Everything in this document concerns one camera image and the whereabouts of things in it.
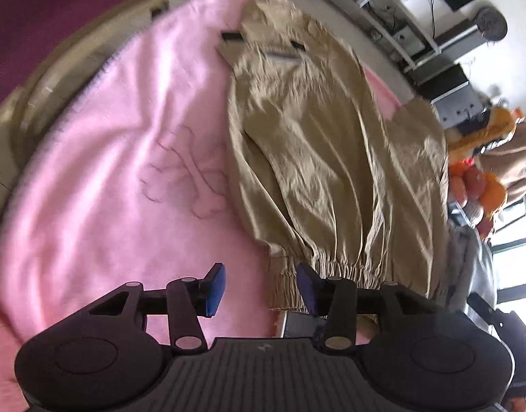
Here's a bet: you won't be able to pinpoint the brown plush toy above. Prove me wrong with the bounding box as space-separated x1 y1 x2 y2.
478 121 526 196

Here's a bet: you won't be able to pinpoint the orange plush toy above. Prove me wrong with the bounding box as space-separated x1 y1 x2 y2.
448 158 509 234

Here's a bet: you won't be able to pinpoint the round grey fan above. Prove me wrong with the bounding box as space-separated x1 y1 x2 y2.
475 6 508 42

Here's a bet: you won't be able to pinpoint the maroon chair with beige frame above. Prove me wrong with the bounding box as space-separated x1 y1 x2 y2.
0 0 171 172

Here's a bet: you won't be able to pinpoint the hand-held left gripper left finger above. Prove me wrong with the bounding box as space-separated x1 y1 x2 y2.
88 263 226 355

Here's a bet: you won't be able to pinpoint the black speaker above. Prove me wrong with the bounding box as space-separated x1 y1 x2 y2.
416 64 470 104

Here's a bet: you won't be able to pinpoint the khaki pants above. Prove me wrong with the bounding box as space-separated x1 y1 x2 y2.
218 0 453 312

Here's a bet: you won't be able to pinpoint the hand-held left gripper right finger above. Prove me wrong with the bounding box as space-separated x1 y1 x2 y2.
295 263 445 351

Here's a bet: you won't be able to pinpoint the pink blanket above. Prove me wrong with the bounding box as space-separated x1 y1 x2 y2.
0 0 418 353

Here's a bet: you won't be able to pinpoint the white tv stand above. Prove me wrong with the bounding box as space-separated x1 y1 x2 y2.
327 0 480 73

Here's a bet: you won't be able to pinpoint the grey cloth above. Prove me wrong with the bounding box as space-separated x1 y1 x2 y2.
447 223 499 315

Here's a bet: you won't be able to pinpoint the yellow tiger plush toy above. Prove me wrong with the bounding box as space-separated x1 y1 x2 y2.
443 106 525 155

